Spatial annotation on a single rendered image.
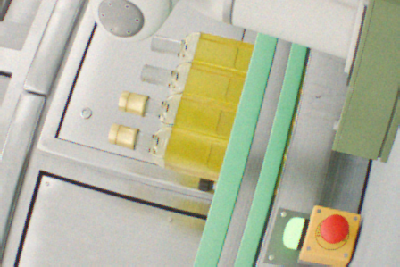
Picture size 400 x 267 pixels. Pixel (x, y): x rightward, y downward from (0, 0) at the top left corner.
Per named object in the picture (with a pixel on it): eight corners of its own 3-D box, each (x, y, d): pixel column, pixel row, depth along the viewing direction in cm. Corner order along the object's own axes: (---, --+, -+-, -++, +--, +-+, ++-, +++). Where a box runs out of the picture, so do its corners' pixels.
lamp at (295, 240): (307, 224, 116) (287, 220, 116) (311, 215, 112) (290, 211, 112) (299, 254, 114) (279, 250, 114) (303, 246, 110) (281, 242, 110)
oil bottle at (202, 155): (285, 165, 140) (157, 134, 143) (287, 152, 135) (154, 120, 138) (277, 196, 138) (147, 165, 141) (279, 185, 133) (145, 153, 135)
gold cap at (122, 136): (138, 126, 138) (112, 119, 139) (132, 146, 137) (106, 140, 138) (140, 132, 142) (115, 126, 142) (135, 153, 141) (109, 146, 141)
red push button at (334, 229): (321, 217, 111) (325, 210, 107) (349, 222, 110) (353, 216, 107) (314, 245, 109) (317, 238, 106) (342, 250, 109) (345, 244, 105)
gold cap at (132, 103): (150, 101, 144) (125, 95, 144) (149, 92, 140) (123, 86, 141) (144, 120, 142) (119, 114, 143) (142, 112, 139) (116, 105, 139)
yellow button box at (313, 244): (356, 228, 116) (309, 218, 117) (365, 213, 110) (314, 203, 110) (345, 272, 114) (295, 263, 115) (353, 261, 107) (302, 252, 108)
